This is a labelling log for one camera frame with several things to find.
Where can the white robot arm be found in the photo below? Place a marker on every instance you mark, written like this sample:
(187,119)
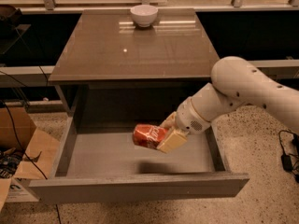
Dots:
(234,82)

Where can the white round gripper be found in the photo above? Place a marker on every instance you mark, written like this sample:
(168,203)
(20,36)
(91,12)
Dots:
(188,117)

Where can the black power adapter with cable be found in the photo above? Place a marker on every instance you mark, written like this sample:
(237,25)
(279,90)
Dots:
(290,161)

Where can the white ceramic bowl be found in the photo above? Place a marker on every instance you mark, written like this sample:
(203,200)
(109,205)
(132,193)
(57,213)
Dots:
(144,15)

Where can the open grey top drawer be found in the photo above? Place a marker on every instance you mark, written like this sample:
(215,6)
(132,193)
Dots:
(97,160)

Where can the red coke can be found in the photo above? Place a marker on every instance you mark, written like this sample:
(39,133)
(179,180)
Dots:
(149,136)

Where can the brown cardboard box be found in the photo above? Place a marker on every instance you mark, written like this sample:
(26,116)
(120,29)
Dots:
(18,133)

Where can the grey cabinet with glossy top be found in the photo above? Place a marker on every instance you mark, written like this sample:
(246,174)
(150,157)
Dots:
(107,45)

